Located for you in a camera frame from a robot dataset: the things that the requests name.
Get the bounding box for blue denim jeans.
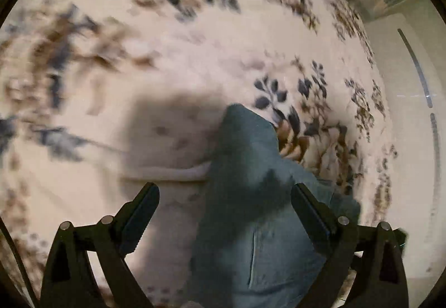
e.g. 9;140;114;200
186;104;361;307

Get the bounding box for white headboard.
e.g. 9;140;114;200
366;13;445;307

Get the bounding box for floral bed quilt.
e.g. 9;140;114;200
1;0;395;307

